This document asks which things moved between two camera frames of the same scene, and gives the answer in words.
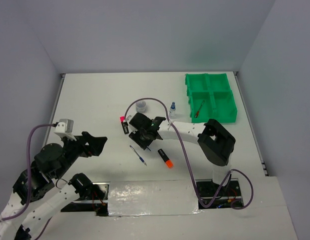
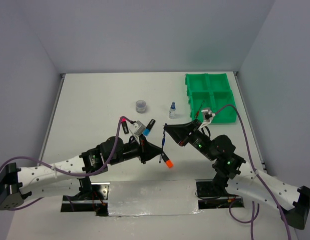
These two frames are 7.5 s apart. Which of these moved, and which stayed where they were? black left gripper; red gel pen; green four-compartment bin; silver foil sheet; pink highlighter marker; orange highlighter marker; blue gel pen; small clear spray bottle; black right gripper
Moved: black right gripper; black left gripper; blue gel pen
Stayed: green four-compartment bin; orange highlighter marker; silver foil sheet; small clear spray bottle; pink highlighter marker; red gel pen
